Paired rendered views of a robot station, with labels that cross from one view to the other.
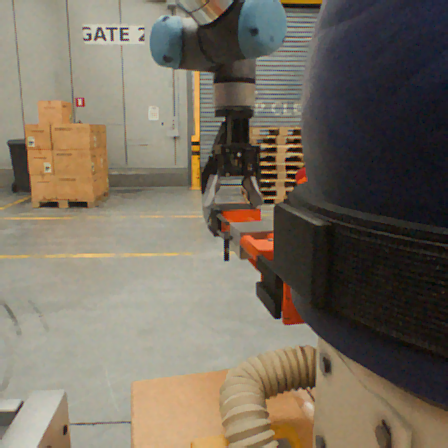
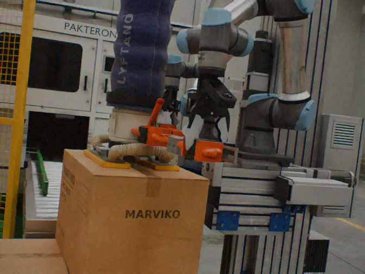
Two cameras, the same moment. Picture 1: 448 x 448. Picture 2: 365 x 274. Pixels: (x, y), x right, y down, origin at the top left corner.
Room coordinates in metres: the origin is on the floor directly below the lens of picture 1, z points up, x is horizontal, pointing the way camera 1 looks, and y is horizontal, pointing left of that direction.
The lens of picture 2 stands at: (1.76, -0.31, 1.16)
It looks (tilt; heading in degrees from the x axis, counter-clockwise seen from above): 3 degrees down; 166
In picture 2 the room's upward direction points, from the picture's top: 6 degrees clockwise
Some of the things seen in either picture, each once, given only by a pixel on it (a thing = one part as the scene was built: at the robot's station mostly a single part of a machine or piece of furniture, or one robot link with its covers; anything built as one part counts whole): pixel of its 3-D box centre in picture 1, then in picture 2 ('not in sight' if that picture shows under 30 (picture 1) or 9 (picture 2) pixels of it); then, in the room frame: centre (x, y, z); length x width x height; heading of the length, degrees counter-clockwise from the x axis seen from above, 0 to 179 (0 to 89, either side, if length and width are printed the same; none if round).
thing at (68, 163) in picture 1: (70, 152); not in sight; (7.25, 2.65, 0.87); 1.21 x 1.02 x 1.74; 3
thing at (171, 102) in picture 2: not in sight; (170, 99); (-0.12, 0.05, 1.22); 0.09 x 0.08 x 0.12; 12
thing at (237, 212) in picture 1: (236, 218); (201, 149); (0.78, -0.03, 1.07); 0.08 x 0.07 x 0.05; 12
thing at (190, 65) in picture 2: not in sight; (187, 70); (-0.19, 0.13, 1.37); 0.11 x 0.11 x 0.08; 47
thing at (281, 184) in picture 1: (274, 163); not in sight; (7.57, -0.93, 0.65); 1.29 x 1.10 x 1.31; 3
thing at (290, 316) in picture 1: (306, 281); (155, 136); (0.44, -0.09, 1.07); 0.10 x 0.08 x 0.06; 102
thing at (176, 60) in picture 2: not in sight; (174, 66); (-0.13, 0.05, 1.38); 0.09 x 0.08 x 0.11; 137
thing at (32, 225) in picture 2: not in sight; (102, 225); (-0.17, -0.20, 0.58); 0.70 x 0.03 x 0.06; 99
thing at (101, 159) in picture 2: not in sight; (105, 154); (0.21, -0.24, 0.97); 0.34 x 0.10 x 0.05; 12
